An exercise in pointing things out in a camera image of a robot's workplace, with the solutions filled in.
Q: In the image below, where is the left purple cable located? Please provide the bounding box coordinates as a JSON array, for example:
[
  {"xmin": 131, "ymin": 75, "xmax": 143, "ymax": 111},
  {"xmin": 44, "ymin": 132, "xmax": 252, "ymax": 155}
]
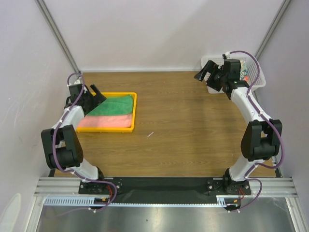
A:
[{"xmin": 44, "ymin": 72, "xmax": 118, "ymax": 218}]

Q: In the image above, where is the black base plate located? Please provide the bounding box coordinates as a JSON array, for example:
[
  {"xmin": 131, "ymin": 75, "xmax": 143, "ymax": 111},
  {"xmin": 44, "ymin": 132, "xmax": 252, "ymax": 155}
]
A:
[{"xmin": 78, "ymin": 177, "xmax": 252, "ymax": 205}]

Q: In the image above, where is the patterned white cloth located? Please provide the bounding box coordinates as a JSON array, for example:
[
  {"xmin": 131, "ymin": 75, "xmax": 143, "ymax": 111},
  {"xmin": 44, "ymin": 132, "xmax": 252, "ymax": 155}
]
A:
[{"xmin": 240, "ymin": 60, "xmax": 249, "ymax": 82}]

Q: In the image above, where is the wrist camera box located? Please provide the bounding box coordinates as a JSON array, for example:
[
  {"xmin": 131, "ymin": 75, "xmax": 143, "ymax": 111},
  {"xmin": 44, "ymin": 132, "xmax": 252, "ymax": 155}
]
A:
[
  {"xmin": 67, "ymin": 78, "xmax": 83, "ymax": 87},
  {"xmin": 222, "ymin": 52, "xmax": 231, "ymax": 60}
]

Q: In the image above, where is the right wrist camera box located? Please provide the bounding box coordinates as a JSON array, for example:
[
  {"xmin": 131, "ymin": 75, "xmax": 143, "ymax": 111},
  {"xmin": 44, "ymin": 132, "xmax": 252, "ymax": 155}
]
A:
[{"xmin": 222, "ymin": 52, "xmax": 231, "ymax": 60}]

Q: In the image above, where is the purple cable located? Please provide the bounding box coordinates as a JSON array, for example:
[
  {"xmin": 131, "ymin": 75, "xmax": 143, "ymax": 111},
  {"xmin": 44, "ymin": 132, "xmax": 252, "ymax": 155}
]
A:
[
  {"xmin": 226, "ymin": 50, "xmax": 286, "ymax": 213},
  {"xmin": 44, "ymin": 72, "xmax": 118, "ymax": 218}
]

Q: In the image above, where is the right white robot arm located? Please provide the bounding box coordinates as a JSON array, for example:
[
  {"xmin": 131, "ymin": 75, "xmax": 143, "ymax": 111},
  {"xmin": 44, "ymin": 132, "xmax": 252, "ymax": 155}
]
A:
[{"xmin": 195, "ymin": 59, "xmax": 282, "ymax": 194}]

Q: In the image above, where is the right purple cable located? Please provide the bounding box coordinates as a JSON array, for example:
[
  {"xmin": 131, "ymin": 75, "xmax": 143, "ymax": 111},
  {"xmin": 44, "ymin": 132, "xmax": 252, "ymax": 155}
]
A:
[{"xmin": 226, "ymin": 50, "xmax": 286, "ymax": 213}]

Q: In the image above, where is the pink towel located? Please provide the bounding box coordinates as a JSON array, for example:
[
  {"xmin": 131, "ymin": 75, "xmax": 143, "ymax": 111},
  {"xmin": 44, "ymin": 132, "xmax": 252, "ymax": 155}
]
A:
[{"xmin": 78, "ymin": 113, "xmax": 132, "ymax": 128}]

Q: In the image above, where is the green towel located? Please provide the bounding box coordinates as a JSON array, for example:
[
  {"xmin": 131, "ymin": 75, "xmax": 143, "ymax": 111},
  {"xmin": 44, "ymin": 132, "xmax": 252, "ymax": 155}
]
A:
[{"xmin": 87, "ymin": 95, "xmax": 134, "ymax": 116}]

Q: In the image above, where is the aluminium frame rail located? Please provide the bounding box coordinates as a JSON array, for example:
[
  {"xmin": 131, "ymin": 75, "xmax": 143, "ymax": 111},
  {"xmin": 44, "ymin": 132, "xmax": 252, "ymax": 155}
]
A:
[{"xmin": 34, "ymin": 177, "xmax": 297, "ymax": 197}]

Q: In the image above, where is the white plastic basket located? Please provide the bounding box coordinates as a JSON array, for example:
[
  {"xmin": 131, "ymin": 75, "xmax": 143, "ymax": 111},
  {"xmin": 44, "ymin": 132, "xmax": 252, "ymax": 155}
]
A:
[{"xmin": 201, "ymin": 53, "xmax": 266, "ymax": 92}]

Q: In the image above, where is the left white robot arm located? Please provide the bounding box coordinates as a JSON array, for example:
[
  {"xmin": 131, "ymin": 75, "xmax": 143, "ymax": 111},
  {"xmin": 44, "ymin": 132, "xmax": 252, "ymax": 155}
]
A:
[{"xmin": 41, "ymin": 84, "xmax": 107, "ymax": 193}]

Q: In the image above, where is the yellow plastic tray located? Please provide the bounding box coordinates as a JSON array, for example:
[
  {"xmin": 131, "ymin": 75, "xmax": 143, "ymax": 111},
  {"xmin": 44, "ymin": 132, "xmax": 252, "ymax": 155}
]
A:
[{"xmin": 76, "ymin": 92, "xmax": 137, "ymax": 133}]

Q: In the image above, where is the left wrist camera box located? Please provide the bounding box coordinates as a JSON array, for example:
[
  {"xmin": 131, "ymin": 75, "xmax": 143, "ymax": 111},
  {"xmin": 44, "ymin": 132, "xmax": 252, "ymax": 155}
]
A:
[{"xmin": 67, "ymin": 78, "xmax": 83, "ymax": 87}]

